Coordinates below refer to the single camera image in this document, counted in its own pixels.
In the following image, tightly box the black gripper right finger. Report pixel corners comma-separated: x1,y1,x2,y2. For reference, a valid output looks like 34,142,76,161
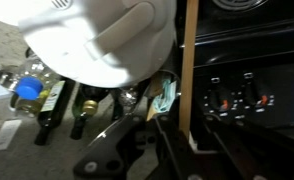
189,121,294,180

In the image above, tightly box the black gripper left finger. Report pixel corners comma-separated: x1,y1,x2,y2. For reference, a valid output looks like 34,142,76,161
72,113,191,180

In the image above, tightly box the long wooden spoon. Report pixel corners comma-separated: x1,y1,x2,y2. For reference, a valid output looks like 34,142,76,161
177,0,200,140

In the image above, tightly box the dark green glass bottle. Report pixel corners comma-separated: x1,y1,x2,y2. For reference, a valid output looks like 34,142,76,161
69,83,110,141

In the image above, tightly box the wooden spatula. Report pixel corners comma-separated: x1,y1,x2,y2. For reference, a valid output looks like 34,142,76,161
146,71,165,122

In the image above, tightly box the dark bottle white label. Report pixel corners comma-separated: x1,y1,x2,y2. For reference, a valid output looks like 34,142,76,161
33,77,77,147

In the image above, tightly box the black kitchen stove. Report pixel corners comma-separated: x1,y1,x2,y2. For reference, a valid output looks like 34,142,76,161
175,0,294,136

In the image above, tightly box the white rice cooker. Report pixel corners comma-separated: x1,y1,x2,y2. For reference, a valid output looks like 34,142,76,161
0,0,179,90

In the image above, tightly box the oil bottle blue cap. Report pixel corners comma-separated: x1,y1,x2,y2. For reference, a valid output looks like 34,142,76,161
9,54,61,118

